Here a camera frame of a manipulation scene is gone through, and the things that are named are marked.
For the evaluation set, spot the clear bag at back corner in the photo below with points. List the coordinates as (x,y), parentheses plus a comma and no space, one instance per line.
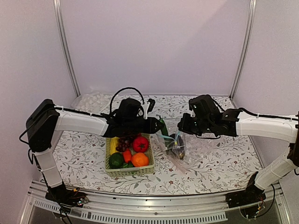
(93,102)

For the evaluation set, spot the dark red grape bunch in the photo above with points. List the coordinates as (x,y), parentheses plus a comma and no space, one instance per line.
(123,143)

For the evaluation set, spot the red apple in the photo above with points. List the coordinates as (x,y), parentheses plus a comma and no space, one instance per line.
(140,144)

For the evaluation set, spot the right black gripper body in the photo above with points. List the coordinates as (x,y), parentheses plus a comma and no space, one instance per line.
(197,127)

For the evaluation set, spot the crumpled clear plastic bag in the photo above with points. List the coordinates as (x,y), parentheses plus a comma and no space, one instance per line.
(198,149)

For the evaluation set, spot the orange carrot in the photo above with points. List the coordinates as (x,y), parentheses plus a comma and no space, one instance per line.
(127,155)

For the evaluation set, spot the green leafy vegetable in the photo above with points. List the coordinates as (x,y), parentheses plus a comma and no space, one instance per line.
(125,168)

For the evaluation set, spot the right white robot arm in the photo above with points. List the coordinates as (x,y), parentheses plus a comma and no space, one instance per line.
(236,122)

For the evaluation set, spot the right aluminium frame post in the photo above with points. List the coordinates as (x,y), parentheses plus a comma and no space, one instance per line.
(245,47)

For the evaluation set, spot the green cucumber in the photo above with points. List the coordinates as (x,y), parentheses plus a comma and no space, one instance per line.
(163,129)

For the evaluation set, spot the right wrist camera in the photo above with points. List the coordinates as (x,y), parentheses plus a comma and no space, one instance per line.
(203,107)

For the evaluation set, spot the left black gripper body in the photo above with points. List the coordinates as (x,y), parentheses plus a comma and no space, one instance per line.
(131,126)

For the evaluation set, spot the front aluminium rail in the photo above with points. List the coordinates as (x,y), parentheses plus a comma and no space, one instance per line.
(109,208)

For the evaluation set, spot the purple eggplant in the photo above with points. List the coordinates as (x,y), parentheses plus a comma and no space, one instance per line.
(177,147)

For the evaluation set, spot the orange fruit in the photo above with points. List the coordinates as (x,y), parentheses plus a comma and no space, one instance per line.
(140,160)

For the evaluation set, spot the green pepper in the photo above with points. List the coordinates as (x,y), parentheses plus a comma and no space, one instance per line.
(116,160)

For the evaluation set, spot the yellow corn cob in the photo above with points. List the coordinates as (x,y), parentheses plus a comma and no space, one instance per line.
(113,145)

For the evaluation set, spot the clear zip bag blue zipper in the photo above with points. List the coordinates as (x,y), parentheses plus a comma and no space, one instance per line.
(182,165)

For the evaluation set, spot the aluminium frame post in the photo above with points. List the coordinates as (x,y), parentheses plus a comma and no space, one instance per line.
(245,47)
(65,47)

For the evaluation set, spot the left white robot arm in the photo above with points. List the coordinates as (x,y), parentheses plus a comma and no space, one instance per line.
(48,122)

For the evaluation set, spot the left aluminium frame post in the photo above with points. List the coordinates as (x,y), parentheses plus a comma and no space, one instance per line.
(65,47)

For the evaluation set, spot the green plastic basket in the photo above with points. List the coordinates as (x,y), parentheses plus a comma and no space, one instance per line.
(137,170)

